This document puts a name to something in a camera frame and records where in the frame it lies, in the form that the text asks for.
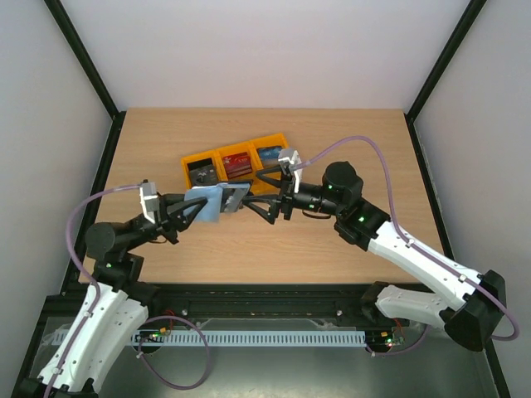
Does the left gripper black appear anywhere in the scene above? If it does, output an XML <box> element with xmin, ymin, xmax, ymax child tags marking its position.
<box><xmin>124</xmin><ymin>192</ymin><xmax>207</xmax><ymax>252</ymax></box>

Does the grey silver card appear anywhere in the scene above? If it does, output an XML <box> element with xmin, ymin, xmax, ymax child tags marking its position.
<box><xmin>219</xmin><ymin>182</ymin><xmax>251</xmax><ymax>213</ymax></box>

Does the black VIP card stack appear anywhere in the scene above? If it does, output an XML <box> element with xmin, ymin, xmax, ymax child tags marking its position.
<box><xmin>188</xmin><ymin>159</ymin><xmax>219</xmax><ymax>187</ymax></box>

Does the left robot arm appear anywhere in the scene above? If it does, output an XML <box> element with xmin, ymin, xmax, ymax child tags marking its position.
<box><xmin>15</xmin><ymin>185</ymin><xmax>207</xmax><ymax>397</ymax></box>

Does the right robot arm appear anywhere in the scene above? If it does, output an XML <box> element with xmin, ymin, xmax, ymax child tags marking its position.
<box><xmin>243</xmin><ymin>162</ymin><xmax>506</xmax><ymax>352</ymax></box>

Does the blue card stack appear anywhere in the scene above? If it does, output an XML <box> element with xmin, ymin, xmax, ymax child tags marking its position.
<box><xmin>256</xmin><ymin>146</ymin><xmax>283</xmax><ymax>168</ymax></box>

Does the red card stack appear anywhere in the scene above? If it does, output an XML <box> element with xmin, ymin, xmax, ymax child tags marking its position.
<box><xmin>222</xmin><ymin>152</ymin><xmax>252</xmax><ymax>179</ymax></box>

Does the orange plastic sorting bin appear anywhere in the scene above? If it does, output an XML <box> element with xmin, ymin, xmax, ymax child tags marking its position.
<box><xmin>181</xmin><ymin>133</ymin><xmax>289</xmax><ymax>195</ymax></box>

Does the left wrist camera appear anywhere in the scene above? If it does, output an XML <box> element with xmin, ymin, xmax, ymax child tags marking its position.
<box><xmin>139</xmin><ymin>180</ymin><xmax>159</xmax><ymax>224</ymax></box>

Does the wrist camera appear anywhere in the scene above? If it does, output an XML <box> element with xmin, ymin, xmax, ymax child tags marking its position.
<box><xmin>278</xmin><ymin>148</ymin><xmax>303</xmax><ymax>193</ymax></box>
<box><xmin>139</xmin><ymin>180</ymin><xmax>159</xmax><ymax>224</ymax></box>

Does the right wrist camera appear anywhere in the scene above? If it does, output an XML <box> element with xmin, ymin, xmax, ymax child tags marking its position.
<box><xmin>278</xmin><ymin>148</ymin><xmax>303</xmax><ymax>193</ymax></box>

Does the black aluminium frame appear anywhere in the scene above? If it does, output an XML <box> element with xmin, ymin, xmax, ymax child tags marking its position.
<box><xmin>12</xmin><ymin>1</ymin><xmax>485</xmax><ymax>397</ymax></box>

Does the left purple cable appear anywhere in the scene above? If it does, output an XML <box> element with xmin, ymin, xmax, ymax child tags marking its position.
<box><xmin>41</xmin><ymin>182</ymin><xmax>146</xmax><ymax>398</ymax></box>

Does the purple cable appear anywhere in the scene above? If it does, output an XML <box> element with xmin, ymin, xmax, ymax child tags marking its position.
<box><xmin>41</xmin><ymin>182</ymin><xmax>146</xmax><ymax>398</ymax></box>
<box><xmin>296</xmin><ymin>135</ymin><xmax>520</xmax><ymax>357</ymax></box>

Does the white slotted cable duct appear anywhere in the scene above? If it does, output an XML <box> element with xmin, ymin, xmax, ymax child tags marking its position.
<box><xmin>50</xmin><ymin>329</ymin><xmax>367</xmax><ymax>347</ymax></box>

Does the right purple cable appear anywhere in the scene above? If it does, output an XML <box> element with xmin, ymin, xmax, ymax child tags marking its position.
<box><xmin>296</xmin><ymin>135</ymin><xmax>520</xmax><ymax>357</ymax></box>

